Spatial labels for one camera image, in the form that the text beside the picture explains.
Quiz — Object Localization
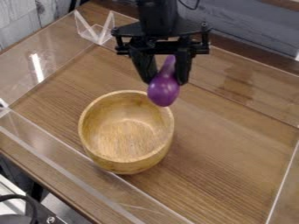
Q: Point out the purple toy eggplant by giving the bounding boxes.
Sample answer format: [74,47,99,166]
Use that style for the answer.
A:
[147,55,181,107]

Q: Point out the brown wooden bowl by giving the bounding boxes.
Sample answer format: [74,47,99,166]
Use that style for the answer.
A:
[79,90,174,175]

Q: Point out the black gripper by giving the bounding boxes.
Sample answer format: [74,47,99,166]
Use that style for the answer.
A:
[111,17,211,86]

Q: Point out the clear acrylic tray wall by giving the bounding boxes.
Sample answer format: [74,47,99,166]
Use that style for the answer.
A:
[0,101,194,224]

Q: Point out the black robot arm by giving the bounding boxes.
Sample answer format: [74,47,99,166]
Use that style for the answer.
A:
[111,0,211,85]

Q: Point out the black cable lower left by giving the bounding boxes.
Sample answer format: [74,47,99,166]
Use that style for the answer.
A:
[0,193,43,224]

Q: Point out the clear acrylic corner bracket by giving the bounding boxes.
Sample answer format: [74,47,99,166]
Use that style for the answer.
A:
[74,10,115,46]

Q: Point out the black metal table bracket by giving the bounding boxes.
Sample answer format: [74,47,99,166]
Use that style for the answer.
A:
[26,194,67,224]

